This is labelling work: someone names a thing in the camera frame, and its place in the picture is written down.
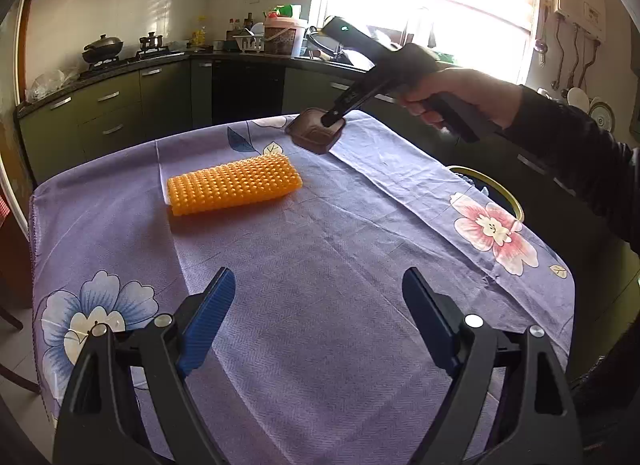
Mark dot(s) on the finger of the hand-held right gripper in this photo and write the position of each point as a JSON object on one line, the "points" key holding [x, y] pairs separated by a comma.
{"points": [[340, 107]]}

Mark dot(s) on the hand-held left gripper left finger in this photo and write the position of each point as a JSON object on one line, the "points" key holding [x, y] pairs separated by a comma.
{"points": [[210, 315]]}

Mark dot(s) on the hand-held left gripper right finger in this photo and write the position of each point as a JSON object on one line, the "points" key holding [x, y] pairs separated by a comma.
{"points": [[425, 315]]}

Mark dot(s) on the brown plastic tray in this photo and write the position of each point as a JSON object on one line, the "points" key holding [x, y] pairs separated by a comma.
{"points": [[310, 137]]}

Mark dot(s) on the yellow rimmed bin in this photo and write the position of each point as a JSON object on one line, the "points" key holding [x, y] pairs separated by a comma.
{"points": [[495, 184]]}

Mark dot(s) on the person's right forearm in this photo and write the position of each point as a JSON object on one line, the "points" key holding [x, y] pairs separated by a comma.
{"points": [[575, 155]]}

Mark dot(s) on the person's right hand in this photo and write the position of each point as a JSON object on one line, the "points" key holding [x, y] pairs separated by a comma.
{"points": [[475, 92]]}

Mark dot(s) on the white plastic bucket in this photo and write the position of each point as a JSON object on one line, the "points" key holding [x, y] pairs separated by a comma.
{"points": [[282, 40]]}

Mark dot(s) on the black built-in appliance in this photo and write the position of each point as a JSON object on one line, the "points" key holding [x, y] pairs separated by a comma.
{"points": [[247, 92]]}

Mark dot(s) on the white dish rack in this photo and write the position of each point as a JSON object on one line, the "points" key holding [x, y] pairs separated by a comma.
{"points": [[250, 42]]}

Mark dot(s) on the purple floral tablecloth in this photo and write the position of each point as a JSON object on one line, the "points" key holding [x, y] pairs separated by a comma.
{"points": [[320, 255]]}

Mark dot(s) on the orange bumpy tray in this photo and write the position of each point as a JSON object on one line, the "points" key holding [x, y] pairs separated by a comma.
{"points": [[230, 185]]}

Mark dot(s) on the yellow oil bottle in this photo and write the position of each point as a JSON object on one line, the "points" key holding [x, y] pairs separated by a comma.
{"points": [[200, 35]]}

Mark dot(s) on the plain white plate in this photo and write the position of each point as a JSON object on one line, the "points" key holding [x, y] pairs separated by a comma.
{"points": [[579, 100]]}

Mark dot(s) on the dark wooden chair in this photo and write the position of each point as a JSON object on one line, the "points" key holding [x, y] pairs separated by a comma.
{"points": [[20, 380]]}

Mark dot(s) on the black gas burner grate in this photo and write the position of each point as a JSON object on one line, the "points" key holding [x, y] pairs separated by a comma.
{"points": [[150, 42]]}

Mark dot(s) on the patterned rim plate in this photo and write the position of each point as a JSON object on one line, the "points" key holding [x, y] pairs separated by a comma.
{"points": [[601, 117]]}

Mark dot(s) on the green lower kitchen cabinets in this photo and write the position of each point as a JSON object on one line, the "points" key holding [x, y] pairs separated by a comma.
{"points": [[120, 105]]}

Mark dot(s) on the black wok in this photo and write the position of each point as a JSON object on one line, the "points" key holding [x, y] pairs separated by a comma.
{"points": [[102, 47]]}

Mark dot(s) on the clear plastic bag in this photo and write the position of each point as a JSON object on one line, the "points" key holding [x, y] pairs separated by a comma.
{"points": [[52, 82]]}

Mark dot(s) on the wooden door frame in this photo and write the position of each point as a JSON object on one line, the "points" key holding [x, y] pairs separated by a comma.
{"points": [[21, 45]]}

